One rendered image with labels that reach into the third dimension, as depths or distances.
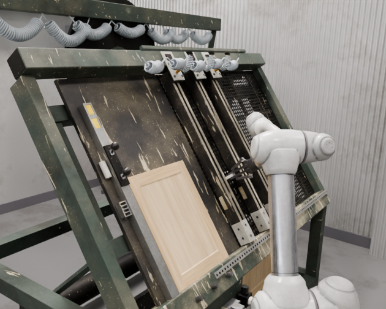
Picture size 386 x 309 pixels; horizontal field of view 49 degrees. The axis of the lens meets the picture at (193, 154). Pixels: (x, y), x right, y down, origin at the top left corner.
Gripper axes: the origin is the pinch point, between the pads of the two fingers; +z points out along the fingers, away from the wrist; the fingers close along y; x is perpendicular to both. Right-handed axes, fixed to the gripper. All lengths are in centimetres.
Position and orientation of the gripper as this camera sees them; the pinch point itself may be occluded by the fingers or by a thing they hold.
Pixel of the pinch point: (229, 176)
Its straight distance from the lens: 245.1
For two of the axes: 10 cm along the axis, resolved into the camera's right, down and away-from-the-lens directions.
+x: -5.7, 1.8, -8.0
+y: -4.3, -8.9, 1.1
